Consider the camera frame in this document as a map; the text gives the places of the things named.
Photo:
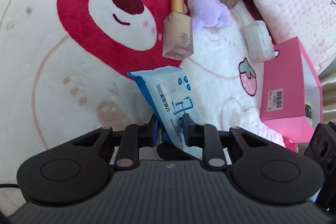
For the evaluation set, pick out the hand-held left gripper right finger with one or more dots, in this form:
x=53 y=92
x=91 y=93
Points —
x=187 y=129

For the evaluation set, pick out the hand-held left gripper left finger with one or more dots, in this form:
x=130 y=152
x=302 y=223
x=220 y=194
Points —
x=153 y=132

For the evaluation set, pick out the blue wet wipes pack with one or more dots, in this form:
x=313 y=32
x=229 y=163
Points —
x=168 y=98

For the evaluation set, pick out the pink cardboard box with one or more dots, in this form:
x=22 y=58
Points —
x=283 y=77

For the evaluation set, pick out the beige foundation bottle gold cap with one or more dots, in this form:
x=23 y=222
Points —
x=177 y=37

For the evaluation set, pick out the clear plastic pack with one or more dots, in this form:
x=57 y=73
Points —
x=256 y=40

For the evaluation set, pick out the purple plush toy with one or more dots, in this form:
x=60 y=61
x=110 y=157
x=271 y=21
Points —
x=207 y=8

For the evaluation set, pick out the gold curtain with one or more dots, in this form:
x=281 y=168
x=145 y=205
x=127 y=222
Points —
x=329 y=98

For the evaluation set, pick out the printed bear blanket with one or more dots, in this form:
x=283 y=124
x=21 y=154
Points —
x=52 y=69

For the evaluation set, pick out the pink checked cartoon pillow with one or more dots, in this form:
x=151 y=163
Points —
x=288 y=3

